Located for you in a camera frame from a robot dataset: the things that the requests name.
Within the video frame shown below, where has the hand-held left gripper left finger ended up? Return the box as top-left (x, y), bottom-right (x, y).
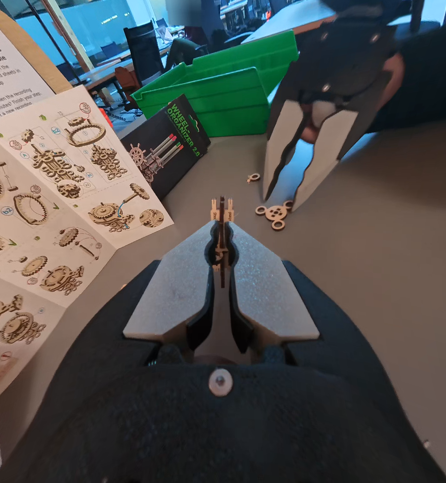
top-left (123, 220), bottom-right (220, 349)

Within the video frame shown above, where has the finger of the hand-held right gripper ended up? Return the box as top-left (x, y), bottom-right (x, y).
top-left (292, 107), bottom-right (363, 213)
top-left (262, 99), bottom-right (314, 202)

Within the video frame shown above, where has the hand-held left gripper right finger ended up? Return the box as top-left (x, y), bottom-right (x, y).
top-left (226, 221), bottom-right (321, 354)

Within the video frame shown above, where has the three-ring wooden model part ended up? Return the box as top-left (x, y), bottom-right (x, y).
top-left (256, 200), bottom-right (294, 231)

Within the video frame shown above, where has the wooden axle model assembly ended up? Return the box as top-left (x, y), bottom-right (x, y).
top-left (210, 194), bottom-right (235, 289)

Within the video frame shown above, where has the person's right forearm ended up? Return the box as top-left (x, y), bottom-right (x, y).
top-left (359, 34), bottom-right (446, 133)

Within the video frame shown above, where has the person's right hand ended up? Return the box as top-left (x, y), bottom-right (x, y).
top-left (379, 52), bottom-right (405, 99)

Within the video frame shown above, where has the grey desk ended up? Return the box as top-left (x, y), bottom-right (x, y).
top-left (242, 0), bottom-right (338, 45)

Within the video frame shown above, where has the green plastic bin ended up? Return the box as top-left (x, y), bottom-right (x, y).
top-left (131, 29), bottom-right (300, 138)

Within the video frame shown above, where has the black product box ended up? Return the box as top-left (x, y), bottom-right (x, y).
top-left (120, 94), bottom-right (211, 201)

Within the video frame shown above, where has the folded instruction sheet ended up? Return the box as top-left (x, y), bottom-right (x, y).
top-left (0, 85), bottom-right (175, 481)

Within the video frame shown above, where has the black office chair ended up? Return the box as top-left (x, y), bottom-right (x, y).
top-left (124, 18), bottom-right (167, 87)

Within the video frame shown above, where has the wooden beam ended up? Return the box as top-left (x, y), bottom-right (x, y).
top-left (47, 0), bottom-right (95, 72)

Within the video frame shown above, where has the tan rounded board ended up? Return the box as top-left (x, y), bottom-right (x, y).
top-left (0, 0), bottom-right (73, 95)

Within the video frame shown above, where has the white text paper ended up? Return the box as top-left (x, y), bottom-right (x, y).
top-left (0, 8), bottom-right (56, 131)

